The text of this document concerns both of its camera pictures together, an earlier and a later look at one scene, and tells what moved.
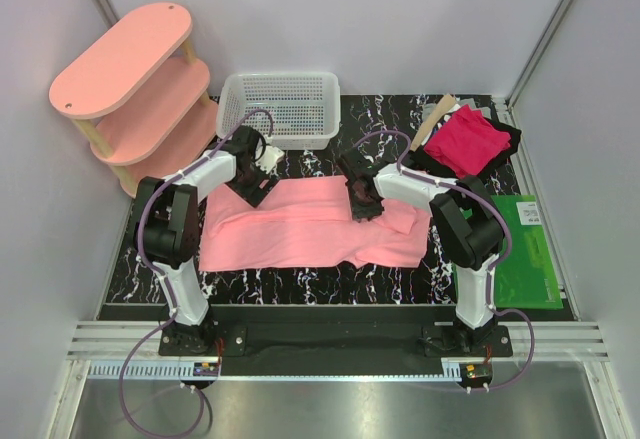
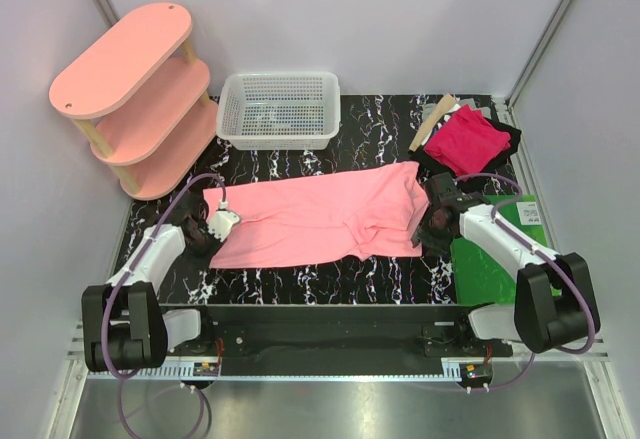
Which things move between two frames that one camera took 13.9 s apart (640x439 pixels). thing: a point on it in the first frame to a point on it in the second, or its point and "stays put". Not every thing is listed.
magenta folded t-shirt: x=464 y=141 stays put
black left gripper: x=254 y=194 to x=203 y=262
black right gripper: x=364 y=212 to x=438 y=247
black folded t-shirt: x=423 y=160 stays put
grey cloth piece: x=427 y=109 stays put
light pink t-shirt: x=306 y=222 stays put
